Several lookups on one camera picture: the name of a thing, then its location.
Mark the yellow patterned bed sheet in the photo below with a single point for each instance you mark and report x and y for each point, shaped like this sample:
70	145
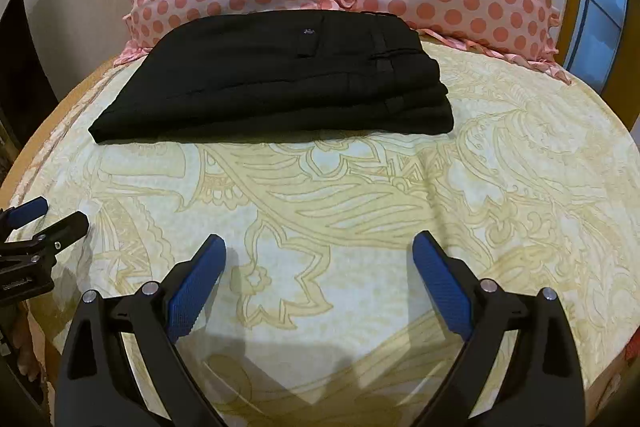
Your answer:
360	207

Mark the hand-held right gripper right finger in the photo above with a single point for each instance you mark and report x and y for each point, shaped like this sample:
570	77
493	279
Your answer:
442	287

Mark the dark wooden furniture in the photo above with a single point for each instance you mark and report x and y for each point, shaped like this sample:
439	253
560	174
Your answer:
22	72

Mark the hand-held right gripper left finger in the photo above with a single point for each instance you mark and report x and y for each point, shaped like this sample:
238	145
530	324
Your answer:
195	289

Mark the person's left hand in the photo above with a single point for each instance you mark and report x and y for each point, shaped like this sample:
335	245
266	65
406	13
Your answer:
29	352

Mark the wooden framed window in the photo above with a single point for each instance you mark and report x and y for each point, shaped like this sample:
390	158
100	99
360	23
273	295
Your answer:
602	7

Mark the black pants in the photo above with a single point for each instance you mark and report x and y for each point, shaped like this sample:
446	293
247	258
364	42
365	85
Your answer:
280	82

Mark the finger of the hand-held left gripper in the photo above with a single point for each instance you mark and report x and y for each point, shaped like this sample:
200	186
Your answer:
67	229
27	212

